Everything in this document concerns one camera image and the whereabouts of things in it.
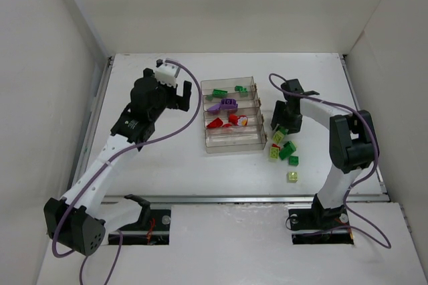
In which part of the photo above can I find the small green brick in bin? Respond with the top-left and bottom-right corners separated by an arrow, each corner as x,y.
235,86 -> 248,95

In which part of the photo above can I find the clear bin first row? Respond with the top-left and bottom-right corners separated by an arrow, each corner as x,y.
201,76 -> 257,95

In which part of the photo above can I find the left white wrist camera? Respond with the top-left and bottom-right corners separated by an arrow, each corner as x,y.
154,59 -> 181,88

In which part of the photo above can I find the green square brick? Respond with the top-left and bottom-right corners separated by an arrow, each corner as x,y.
288,155 -> 299,167

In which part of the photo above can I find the green stepped lego brick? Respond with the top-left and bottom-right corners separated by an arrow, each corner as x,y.
212,89 -> 228,98

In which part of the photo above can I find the aluminium rail front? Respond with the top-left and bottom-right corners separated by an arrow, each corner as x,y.
103,193 -> 390,204

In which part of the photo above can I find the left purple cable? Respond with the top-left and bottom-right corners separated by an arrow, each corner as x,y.
52,58 -> 203,285

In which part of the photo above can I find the red rectangular lego brick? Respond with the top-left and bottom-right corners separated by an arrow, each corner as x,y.
207,118 -> 223,129

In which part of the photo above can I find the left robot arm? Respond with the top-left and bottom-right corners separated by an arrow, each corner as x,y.
43,60 -> 192,258

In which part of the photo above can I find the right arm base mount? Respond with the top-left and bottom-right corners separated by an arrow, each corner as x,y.
287,207 -> 354,245

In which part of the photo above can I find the purple cable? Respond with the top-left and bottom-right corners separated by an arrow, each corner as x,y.
52,58 -> 203,285
268,72 -> 392,250

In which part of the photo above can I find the dark green angled brick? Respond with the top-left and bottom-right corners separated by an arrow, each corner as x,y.
278,141 -> 297,160

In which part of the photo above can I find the green and lime brick top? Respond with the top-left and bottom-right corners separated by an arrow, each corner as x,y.
272,126 -> 288,144

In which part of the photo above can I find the red flower lego brick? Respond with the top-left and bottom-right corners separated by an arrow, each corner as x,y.
236,115 -> 248,126

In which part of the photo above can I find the lime square brick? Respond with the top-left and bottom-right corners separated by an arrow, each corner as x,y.
287,171 -> 298,183

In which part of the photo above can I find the purple lego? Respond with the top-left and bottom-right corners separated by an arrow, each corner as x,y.
207,103 -> 222,114

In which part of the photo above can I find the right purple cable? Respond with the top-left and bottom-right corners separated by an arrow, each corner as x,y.
268,72 -> 392,250

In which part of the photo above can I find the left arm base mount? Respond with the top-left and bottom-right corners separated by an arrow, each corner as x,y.
119,194 -> 171,246

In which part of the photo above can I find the purple lotus lego brick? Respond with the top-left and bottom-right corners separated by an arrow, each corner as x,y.
220,98 -> 238,112

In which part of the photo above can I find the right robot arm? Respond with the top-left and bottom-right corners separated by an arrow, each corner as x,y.
271,79 -> 379,231

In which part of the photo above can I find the lime brick with red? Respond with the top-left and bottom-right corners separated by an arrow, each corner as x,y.
268,144 -> 281,162

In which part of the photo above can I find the red lego cluster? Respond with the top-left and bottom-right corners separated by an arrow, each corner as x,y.
222,114 -> 239,127

